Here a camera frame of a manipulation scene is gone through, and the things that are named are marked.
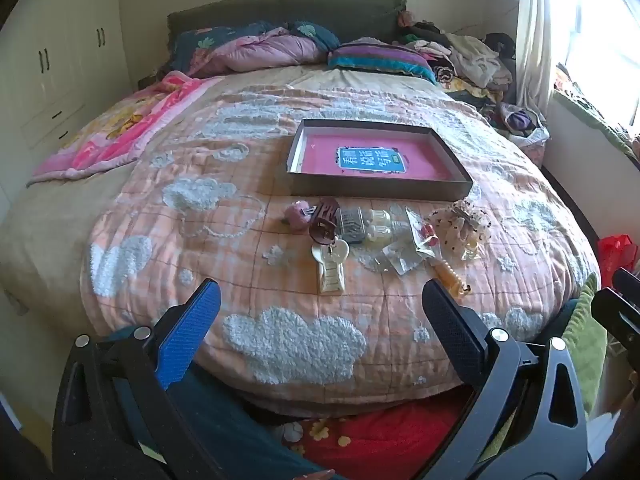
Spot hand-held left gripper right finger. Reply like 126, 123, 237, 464
421, 279, 588, 480

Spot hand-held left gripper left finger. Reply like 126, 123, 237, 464
52, 279, 236, 480

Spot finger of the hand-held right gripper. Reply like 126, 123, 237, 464
591, 287, 640, 361
612, 267, 640, 307

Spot orange hair clip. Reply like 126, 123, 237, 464
432, 257, 473, 296

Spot yellow ring packet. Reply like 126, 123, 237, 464
457, 234, 486, 262

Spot clear pearl earring packet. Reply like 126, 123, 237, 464
372, 241, 426, 276

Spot clear red earring packet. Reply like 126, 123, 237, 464
406, 207, 441, 256

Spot dotted bow hair clip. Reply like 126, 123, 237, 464
429, 199, 493, 261

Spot clear yellow claw clip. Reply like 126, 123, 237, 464
365, 207, 416, 243

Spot cream hair clip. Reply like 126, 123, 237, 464
311, 239, 349, 293

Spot pink hair clip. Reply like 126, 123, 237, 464
282, 201, 316, 231

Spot brown cardboard box pink lining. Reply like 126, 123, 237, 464
286, 119, 474, 200

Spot brown hair claw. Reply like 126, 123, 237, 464
308, 199, 342, 245

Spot red bag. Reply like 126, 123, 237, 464
597, 234, 638, 286

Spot orange cloud quilt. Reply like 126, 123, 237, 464
80, 77, 601, 401

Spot person's legs dark pants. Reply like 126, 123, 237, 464
100, 324, 361, 480

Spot red floral blanket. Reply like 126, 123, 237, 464
275, 395, 481, 480

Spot green padded mat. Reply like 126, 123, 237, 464
550, 87, 640, 168

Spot floral fabric bag of clothes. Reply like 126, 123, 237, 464
492, 102, 551, 148

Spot colourful clothes heap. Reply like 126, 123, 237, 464
554, 62, 640, 128

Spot pink cartoon blanket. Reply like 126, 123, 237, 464
27, 71, 221, 186

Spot window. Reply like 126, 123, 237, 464
550, 0, 640, 126

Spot white curtain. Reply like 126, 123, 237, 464
515, 0, 581, 96

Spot pile of clothes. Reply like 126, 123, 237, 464
395, 10, 518, 106

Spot striped pillow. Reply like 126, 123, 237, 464
327, 42, 438, 83

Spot blue floral pink-lined duvet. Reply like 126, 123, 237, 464
167, 20, 341, 78

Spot cream wardrobe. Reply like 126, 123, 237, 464
0, 0, 133, 201

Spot dark green headboard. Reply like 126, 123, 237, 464
166, 0, 408, 51

